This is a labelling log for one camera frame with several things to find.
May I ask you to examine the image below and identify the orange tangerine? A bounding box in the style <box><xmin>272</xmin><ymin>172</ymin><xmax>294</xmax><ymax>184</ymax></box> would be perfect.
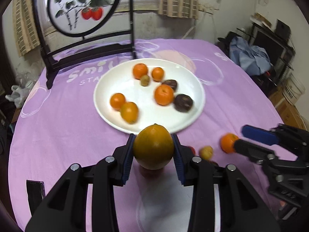
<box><xmin>220</xmin><ymin>133</ymin><xmax>239</xmax><ymax>154</ymax></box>
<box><xmin>132</xmin><ymin>63</ymin><xmax>148</xmax><ymax>80</ymax></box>

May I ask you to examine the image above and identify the small yellow longan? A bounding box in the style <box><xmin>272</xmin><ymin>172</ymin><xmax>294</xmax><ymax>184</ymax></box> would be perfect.
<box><xmin>199</xmin><ymin>146</ymin><xmax>213</xmax><ymax>161</ymax></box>

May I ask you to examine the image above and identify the dark passion fruit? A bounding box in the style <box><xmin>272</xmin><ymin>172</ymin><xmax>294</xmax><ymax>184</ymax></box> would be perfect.
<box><xmin>173</xmin><ymin>94</ymin><xmax>194</xmax><ymax>113</ymax></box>
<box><xmin>161</xmin><ymin>80</ymin><xmax>178</xmax><ymax>92</ymax></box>

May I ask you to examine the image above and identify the dark red plum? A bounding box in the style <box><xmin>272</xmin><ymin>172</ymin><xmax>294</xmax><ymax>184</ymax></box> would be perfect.
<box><xmin>138</xmin><ymin>161</ymin><xmax>166</xmax><ymax>179</ymax></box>

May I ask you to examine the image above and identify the large green-orange citrus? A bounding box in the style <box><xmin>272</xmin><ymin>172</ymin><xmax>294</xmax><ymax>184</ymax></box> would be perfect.
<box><xmin>133</xmin><ymin>124</ymin><xmax>174</xmax><ymax>165</ymax></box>

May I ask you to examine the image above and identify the large orange fruit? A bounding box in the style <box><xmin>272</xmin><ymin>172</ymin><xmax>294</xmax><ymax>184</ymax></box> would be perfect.
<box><xmin>154</xmin><ymin>84</ymin><xmax>174</xmax><ymax>106</ymax></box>

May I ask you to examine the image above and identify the small orange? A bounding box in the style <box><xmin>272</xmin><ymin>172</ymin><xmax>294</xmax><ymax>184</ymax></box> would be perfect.
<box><xmin>151</xmin><ymin>67</ymin><xmax>165</xmax><ymax>82</ymax></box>
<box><xmin>110</xmin><ymin>93</ymin><xmax>126</xmax><ymax>111</ymax></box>

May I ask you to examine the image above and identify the yellow-green longan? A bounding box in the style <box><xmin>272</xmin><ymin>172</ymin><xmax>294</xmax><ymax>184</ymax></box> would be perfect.
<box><xmin>140</xmin><ymin>74</ymin><xmax>150</xmax><ymax>86</ymax></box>

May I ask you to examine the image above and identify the yellow-orange citrus fruit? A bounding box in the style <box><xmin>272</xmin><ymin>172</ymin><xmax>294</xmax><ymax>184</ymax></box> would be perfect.
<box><xmin>120</xmin><ymin>102</ymin><xmax>139</xmax><ymax>124</ymax></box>

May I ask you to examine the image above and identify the cardboard box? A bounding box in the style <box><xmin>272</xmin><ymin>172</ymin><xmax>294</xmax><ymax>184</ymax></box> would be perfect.
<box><xmin>269</xmin><ymin>87</ymin><xmax>307</xmax><ymax>131</ymax></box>

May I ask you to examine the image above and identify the black phone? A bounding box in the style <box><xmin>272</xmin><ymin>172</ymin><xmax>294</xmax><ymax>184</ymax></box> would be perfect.
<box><xmin>26</xmin><ymin>180</ymin><xmax>46</xmax><ymax>215</ymax></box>

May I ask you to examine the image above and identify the blue cloth pile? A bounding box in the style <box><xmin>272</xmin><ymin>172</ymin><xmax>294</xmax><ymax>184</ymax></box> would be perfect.
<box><xmin>229</xmin><ymin>36</ymin><xmax>273</xmax><ymax>76</ymax></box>

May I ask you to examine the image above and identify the black television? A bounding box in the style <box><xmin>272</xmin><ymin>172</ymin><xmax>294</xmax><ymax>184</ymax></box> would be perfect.
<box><xmin>248</xmin><ymin>21</ymin><xmax>295</xmax><ymax>80</ymax></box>

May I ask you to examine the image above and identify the purple printed tablecloth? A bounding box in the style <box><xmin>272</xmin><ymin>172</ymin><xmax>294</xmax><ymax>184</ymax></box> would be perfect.
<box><xmin>8</xmin><ymin>40</ymin><xmax>295</xmax><ymax>231</ymax></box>

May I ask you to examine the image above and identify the white plastic bag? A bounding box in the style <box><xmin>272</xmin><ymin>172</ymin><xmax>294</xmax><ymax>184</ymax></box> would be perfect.
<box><xmin>5</xmin><ymin>81</ymin><xmax>34</xmax><ymax>109</ymax></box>

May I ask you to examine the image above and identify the white oval plate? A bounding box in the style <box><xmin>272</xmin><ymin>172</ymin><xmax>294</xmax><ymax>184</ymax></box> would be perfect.
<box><xmin>93</xmin><ymin>58</ymin><xmax>205</xmax><ymax>134</ymax></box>

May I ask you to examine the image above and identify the left checkered curtain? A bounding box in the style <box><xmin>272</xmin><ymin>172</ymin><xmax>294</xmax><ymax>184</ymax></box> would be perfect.
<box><xmin>12</xmin><ymin>0</ymin><xmax>40</xmax><ymax>57</ymax></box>

